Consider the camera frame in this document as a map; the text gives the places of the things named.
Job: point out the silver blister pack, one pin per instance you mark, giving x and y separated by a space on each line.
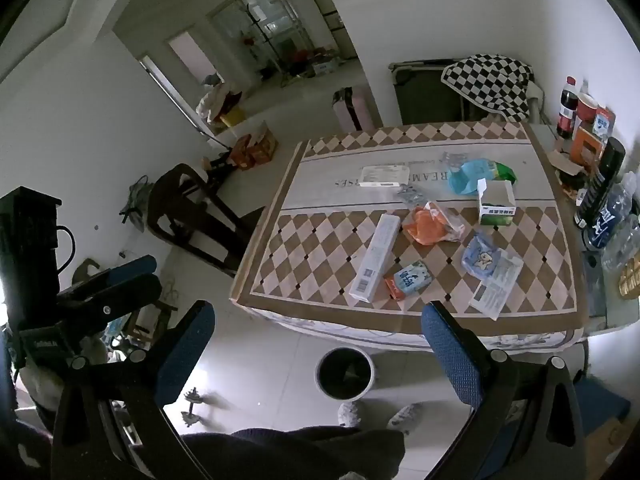
413 193
452 159

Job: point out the red cup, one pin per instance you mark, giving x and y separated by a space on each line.
585 107

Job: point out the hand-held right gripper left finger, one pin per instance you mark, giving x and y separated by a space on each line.
185 355

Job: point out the blue green plastic bag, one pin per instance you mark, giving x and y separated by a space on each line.
472 176

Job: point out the blue stool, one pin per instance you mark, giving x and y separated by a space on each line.
600 402

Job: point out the white green medicine box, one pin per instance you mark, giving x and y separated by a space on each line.
496 202

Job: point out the orange plastic bag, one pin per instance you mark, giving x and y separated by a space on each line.
430 223

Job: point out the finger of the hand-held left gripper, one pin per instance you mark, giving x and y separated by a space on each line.
130 267
130 295

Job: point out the cola bottle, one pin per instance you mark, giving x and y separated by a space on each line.
566 107

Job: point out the printed paper leaflet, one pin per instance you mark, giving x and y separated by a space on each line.
497 285

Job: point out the clear water bottle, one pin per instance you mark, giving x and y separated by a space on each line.
614 215

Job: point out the round trash bin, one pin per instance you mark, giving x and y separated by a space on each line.
345 372

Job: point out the blue cartoon packet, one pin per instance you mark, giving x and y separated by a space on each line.
482 257

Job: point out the black coat rack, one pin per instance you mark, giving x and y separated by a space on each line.
261 35

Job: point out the tall black can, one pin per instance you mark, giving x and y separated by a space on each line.
600 185

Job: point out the grey fuzzy slipper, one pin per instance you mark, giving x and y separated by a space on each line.
407 415
350 414

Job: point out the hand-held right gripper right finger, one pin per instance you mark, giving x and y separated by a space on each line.
450 355

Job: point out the orange cardboard box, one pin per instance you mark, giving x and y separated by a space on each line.
256 147

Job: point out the person's dark trouser leg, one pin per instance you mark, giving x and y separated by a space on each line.
300 452

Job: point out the long white box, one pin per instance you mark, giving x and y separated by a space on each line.
375 255

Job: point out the black white checkered blanket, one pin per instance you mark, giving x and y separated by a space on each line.
487 85

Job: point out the pink suitcase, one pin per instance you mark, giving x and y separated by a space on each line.
352 107

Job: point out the dark green folding bed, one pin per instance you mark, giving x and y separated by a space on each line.
422 92

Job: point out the dark wooden chair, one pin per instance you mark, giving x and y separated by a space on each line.
195 215

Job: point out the brown checked tablecloth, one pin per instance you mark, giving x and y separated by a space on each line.
325 240

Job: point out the small dumbbell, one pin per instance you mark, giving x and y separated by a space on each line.
192 405

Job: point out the small blue orange packet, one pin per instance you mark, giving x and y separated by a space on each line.
407 280

